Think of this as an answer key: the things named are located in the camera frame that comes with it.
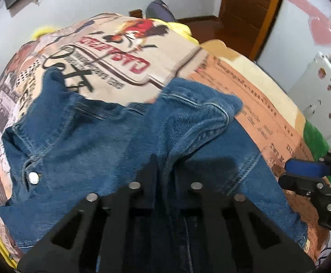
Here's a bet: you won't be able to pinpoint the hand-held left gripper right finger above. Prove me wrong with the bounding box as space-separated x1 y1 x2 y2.
179 180 316 273

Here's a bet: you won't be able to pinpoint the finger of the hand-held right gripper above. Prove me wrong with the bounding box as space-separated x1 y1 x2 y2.
284 149 331 178
278 173 331 204

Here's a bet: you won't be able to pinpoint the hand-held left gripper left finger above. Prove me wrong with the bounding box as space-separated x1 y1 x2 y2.
17 154 159 273

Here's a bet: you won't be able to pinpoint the blue denim jeans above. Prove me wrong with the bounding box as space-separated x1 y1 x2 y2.
0 68 309 273

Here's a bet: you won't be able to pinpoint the cream and green blanket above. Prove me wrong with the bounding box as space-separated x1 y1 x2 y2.
200 39 331 188

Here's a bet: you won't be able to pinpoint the printed blanket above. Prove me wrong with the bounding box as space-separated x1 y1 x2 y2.
0 13 329 265

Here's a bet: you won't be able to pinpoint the wooden door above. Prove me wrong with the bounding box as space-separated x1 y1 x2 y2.
219 0 289 61

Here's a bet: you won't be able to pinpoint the dark blue bag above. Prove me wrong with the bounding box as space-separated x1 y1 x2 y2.
145 0 178 24

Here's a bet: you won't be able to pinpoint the pink heart wall sticker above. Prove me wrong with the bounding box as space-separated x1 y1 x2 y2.
284 0 331 55

